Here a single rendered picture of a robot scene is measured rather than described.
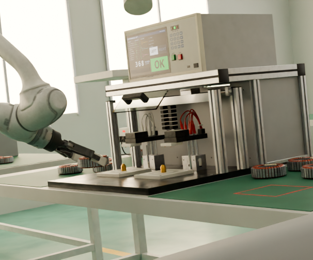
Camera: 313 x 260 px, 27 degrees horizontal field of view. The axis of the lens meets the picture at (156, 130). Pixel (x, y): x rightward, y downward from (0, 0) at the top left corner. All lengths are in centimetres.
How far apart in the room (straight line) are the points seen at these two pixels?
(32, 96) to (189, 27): 62
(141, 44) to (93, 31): 530
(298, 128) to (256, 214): 90
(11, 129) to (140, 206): 50
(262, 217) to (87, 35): 631
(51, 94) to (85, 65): 569
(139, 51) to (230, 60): 38
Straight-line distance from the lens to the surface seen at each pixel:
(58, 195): 237
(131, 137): 246
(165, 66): 240
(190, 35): 229
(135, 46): 254
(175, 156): 260
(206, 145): 245
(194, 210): 176
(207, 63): 227
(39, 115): 202
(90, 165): 229
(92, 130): 767
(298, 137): 244
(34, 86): 204
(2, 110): 213
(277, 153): 236
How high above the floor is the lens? 103
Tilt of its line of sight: 3 degrees down
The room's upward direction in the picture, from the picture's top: 6 degrees counter-clockwise
